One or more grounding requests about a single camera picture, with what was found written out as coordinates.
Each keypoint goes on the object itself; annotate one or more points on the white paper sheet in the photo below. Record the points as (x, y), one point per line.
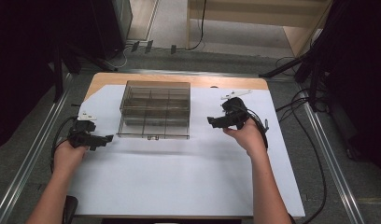
(166, 177)

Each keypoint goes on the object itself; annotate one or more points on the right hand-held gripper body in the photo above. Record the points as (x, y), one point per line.
(235, 113)

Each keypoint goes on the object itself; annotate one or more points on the person's right hand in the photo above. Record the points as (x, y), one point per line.
(249, 138)

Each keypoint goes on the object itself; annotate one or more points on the person's left hand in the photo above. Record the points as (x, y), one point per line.
(67, 157)

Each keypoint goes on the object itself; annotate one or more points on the light wooden shelf unit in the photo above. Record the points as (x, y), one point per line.
(241, 15)

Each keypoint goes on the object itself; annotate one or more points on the clear plastic compartment box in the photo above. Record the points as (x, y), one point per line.
(156, 109)

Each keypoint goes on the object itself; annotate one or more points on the metal floor rail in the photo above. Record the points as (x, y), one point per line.
(333, 165)
(30, 158)

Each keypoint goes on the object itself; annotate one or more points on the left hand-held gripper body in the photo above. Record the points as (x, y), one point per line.
(81, 137)

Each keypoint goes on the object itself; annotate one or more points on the dark curtain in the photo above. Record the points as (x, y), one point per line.
(363, 77)
(20, 62)

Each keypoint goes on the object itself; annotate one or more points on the black chair part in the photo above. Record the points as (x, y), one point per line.
(70, 208)

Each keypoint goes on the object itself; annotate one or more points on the black tripod stand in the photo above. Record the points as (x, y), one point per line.
(307, 62)

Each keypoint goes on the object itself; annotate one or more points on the wooden table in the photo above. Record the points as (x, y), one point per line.
(117, 79)

